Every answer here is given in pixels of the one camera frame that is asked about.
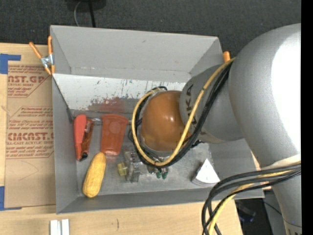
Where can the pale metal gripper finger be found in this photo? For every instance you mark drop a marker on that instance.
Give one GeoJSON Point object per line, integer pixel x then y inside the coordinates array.
{"type": "Point", "coordinates": [134, 174]}
{"type": "Point", "coordinates": [130, 158]}

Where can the small yellow block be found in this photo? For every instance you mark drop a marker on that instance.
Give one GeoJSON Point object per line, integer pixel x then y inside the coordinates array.
{"type": "Point", "coordinates": [121, 169]}

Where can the orange plastic cup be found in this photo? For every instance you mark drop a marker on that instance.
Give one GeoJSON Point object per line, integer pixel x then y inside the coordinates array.
{"type": "Point", "coordinates": [113, 136]}

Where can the yellow toy corn cob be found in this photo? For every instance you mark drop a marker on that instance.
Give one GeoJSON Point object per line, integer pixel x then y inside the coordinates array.
{"type": "Point", "coordinates": [95, 175]}

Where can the red stapler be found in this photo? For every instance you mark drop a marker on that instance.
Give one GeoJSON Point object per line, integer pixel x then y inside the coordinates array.
{"type": "Point", "coordinates": [79, 136]}

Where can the white wedge-shaped object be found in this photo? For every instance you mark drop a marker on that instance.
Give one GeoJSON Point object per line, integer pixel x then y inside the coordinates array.
{"type": "Point", "coordinates": [206, 174]}

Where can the grey metal bin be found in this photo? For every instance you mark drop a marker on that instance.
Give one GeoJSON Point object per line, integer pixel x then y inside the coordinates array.
{"type": "Point", "coordinates": [127, 57]}

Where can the brown cardboard board red print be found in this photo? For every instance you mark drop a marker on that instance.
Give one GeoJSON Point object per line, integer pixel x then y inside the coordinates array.
{"type": "Point", "coordinates": [27, 170]}

